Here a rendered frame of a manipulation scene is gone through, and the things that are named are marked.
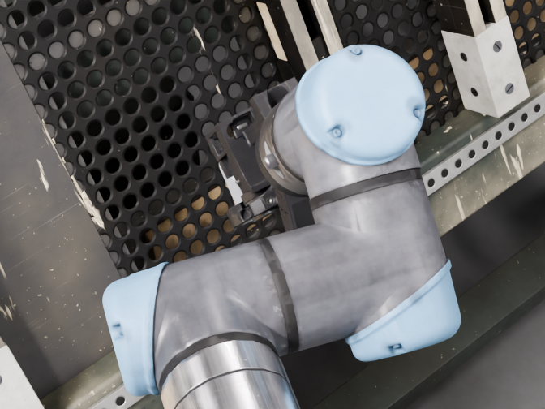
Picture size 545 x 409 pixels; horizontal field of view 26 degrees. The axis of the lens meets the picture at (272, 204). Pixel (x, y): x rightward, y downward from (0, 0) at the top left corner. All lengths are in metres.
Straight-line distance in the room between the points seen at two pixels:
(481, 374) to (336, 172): 1.75
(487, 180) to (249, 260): 0.98
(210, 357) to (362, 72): 0.20
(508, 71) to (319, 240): 0.93
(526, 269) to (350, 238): 1.67
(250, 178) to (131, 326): 0.24
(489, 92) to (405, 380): 0.78
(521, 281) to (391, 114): 1.66
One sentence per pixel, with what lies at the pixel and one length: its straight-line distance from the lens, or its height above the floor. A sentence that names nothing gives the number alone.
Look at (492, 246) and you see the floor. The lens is 2.62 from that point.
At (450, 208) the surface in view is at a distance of 1.65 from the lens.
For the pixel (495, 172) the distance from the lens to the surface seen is 1.69.
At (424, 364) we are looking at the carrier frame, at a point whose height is 0.18.
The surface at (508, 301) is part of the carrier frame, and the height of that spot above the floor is 0.18.
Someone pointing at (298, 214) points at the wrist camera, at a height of 1.45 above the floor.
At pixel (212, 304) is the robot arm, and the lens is 0.70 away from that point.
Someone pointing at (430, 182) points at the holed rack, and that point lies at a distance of 1.61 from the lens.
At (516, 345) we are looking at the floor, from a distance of 2.51.
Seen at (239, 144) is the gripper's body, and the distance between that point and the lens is 0.92.
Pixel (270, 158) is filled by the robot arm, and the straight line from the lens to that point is 0.82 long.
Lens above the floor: 2.20
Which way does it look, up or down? 57 degrees down
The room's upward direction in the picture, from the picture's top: straight up
